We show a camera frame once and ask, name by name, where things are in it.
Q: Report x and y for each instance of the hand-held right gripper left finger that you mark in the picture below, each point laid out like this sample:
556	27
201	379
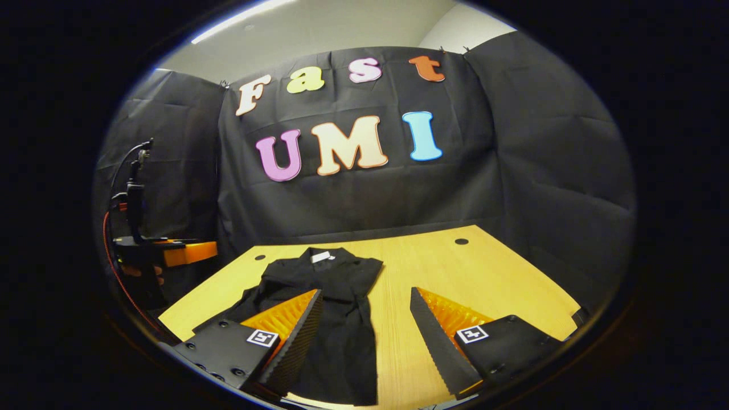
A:
299	336

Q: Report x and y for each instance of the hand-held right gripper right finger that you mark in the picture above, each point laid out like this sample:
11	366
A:
435	341

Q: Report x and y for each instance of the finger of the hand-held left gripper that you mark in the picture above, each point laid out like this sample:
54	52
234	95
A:
191	253

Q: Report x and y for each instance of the black jacket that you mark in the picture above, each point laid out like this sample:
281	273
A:
342	341

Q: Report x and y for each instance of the black backdrop cloth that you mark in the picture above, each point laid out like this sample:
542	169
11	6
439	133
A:
370	199

